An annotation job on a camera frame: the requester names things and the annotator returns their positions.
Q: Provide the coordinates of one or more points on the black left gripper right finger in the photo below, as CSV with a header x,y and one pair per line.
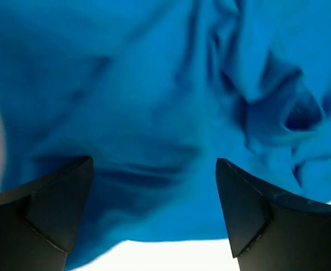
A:
x,y
269,228

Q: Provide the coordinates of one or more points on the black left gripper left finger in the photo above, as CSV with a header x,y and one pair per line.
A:
x,y
39,220

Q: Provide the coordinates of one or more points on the blue t shirt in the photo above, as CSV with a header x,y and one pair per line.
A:
x,y
155,92

